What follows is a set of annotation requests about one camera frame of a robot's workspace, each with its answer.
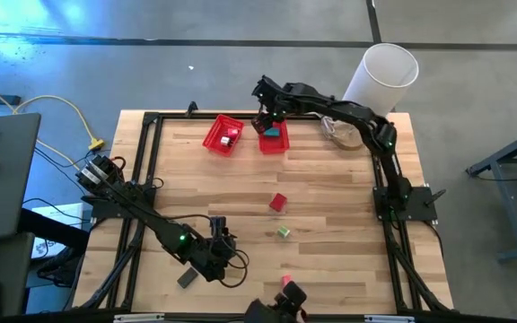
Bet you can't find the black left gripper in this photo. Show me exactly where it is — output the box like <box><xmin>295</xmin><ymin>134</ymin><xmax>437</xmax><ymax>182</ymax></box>
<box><xmin>181</xmin><ymin>235</ymin><xmax>240</xmax><ymax>284</ymax></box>

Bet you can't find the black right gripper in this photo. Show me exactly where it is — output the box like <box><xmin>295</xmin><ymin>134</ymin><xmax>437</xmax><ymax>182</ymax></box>
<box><xmin>251</xmin><ymin>74</ymin><xmax>294</xmax><ymax>135</ymax></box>

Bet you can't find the dark grey power bank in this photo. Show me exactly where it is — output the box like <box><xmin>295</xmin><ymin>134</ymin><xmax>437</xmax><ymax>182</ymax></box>
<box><xmin>177</xmin><ymin>266</ymin><xmax>200</xmax><ymax>289</ymax></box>

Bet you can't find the red rectangular charger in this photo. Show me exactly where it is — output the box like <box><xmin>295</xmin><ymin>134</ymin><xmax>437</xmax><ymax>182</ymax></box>
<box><xmin>268</xmin><ymin>192</ymin><xmax>288</xmax><ymax>213</ymax></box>

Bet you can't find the red plastic basket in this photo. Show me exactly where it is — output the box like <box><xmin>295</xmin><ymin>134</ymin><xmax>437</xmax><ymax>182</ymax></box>
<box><xmin>201</xmin><ymin>113</ymin><xmax>245</xmax><ymax>158</ymax></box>
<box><xmin>257</xmin><ymin>119</ymin><xmax>291</xmax><ymax>156</ymax></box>

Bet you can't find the white lamp shade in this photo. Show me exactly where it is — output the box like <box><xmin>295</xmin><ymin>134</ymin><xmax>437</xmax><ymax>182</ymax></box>
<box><xmin>341</xmin><ymin>42</ymin><xmax>420</xmax><ymax>118</ymax></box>

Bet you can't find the white paper sheet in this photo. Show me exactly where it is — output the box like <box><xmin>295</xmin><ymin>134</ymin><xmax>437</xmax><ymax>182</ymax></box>
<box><xmin>31</xmin><ymin>202</ymin><xmax>84</xmax><ymax>259</ymax></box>

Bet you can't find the dark grey desk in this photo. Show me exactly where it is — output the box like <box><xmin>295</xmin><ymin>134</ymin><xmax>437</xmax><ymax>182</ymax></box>
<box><xmin>0</xmin><ymin>112</ymin><xmax>42</xmax><ymax>243</ymax></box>

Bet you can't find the grey metal stand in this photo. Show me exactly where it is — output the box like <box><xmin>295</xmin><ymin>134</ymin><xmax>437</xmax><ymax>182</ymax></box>
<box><xmin>466</xmin><ymin>123</ymin><xmax>517</xmax><ymax>264</ymax></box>

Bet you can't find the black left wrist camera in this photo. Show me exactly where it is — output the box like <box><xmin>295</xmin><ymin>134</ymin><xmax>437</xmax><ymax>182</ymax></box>
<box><xmin>208</xmin><ymin>215</ymin><xmax>229</xmax><ymax>239</ymax></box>

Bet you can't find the bundled lamp cable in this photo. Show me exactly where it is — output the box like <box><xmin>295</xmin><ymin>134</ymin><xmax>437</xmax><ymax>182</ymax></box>
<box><xmin>320</xmin><ymin>114</ymin><xmax>346</xmax><ymax>141</ymax></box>

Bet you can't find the white frame end cap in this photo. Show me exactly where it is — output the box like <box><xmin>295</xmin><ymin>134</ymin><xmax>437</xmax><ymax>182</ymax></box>
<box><xmin>113</xmin><ymin>313</ymin><xmax>165</xmax><ymax>323</ymax></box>
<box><xmin>364</xmin><ymin>315</ymin><xmax>416</xmax><ymax>323</ymax></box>

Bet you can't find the black aluminium table frame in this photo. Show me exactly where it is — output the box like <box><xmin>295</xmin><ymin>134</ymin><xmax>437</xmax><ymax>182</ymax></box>
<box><xmin>73</xmin><ymin>110</ymin><xmax>455</xmax><ymax>315</ymax></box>

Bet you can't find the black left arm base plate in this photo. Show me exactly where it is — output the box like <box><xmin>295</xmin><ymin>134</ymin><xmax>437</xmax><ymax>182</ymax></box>
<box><xmin>90</xmin><ymin>195</ymin><xmax>154</xmax><ymax>221</ymax></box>

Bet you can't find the yellow extension cable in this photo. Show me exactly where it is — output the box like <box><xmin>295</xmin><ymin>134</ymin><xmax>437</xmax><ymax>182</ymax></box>
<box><xmin>0</xmin><ymin>75</ymin><xmax>106</xmax><ymax>171</ymax></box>

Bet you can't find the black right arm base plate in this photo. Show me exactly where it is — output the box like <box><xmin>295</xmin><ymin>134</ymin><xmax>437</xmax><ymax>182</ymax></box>
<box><xmin>372</xmin><ymin>186</ymin><xmax>447</xmax><ymax>223</ymax></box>

